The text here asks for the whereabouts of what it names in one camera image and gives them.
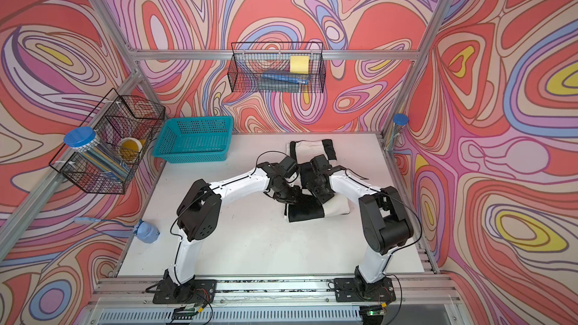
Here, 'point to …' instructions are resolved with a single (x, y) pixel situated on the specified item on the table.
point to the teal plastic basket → (194, 139)
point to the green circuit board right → (372, 311)
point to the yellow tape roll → (129, 149)
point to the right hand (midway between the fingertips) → (312, 197)
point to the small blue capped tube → (399, 121)
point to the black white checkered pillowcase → (308, 206)
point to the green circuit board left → (184, 313)
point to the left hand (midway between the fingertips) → (300, 202)
